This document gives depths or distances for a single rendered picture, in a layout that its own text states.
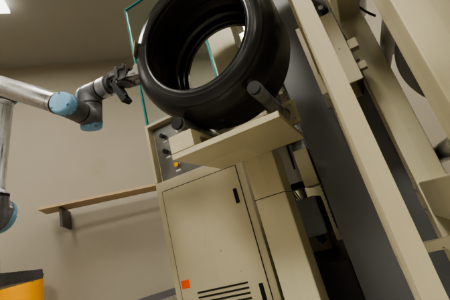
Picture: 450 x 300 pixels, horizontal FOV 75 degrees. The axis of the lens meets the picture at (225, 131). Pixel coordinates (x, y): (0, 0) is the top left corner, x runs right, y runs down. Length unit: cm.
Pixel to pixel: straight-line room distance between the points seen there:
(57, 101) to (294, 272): 109
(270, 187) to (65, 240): 358
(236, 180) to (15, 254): 353
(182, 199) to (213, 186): 20
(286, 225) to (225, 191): 46
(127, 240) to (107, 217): 41
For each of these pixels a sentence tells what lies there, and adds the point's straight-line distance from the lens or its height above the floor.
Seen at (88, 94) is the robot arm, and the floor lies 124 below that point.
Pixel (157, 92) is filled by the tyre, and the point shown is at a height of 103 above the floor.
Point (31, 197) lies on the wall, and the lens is 466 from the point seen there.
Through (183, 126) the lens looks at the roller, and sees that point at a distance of 97.
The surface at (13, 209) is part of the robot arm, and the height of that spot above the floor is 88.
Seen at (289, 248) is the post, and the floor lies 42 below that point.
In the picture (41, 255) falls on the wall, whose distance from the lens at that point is 452.
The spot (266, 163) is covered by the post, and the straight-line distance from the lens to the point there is 121.
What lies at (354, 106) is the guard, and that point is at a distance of 29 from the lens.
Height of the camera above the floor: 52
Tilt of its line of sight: 19 degrees up
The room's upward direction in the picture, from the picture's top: 16 degrees counter-clockwise
